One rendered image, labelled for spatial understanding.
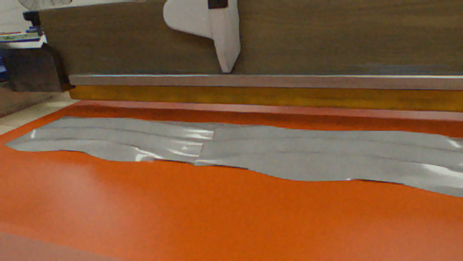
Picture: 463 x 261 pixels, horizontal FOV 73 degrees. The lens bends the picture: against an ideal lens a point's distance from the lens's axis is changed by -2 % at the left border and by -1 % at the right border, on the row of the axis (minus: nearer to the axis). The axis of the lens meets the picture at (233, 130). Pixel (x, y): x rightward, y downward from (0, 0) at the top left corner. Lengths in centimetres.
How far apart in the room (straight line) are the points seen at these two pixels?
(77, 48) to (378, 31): 27
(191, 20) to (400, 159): 18
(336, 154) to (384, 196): 4
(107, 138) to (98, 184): 6
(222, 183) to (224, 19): 12
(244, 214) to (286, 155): 5
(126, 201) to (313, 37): 17
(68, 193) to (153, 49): 15
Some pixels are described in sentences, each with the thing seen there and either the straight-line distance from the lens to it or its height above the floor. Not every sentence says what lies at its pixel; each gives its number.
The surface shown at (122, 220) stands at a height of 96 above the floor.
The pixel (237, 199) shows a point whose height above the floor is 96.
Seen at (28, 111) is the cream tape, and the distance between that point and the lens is 42.
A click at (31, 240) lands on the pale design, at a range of 19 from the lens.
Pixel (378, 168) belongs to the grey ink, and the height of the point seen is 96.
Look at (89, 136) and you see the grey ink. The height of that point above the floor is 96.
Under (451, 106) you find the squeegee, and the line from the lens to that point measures 29.
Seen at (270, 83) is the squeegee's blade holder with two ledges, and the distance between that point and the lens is 26.
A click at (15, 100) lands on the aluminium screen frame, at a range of 43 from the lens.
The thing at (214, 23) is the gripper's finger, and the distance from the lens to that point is 25.
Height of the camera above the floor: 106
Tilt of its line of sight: 23 degrees down
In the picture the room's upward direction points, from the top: 5 degrees counter-clockwise
